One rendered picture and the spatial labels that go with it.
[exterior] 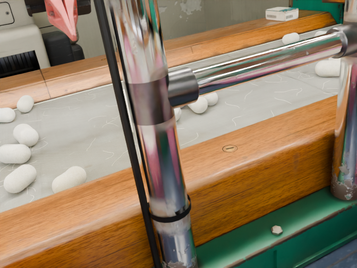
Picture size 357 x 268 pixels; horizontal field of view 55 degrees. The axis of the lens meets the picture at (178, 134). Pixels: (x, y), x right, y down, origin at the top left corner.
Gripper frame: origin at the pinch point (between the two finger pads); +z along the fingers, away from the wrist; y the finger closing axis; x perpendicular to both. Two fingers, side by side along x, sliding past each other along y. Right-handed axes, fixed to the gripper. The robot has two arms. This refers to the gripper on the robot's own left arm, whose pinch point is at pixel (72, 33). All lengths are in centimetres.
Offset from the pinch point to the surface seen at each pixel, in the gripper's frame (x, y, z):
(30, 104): 2.0, -8.7, 9.0
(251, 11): 110, 132, -89
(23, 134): -6.6, -9.8, 18.0
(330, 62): -11.1, 27.4, 21.9
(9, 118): 0.7, -11.5, 11.2
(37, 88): 4.7, -7.1, 4.8
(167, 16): 146, 95, -130
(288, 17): 4.0, 41.9, 2.4
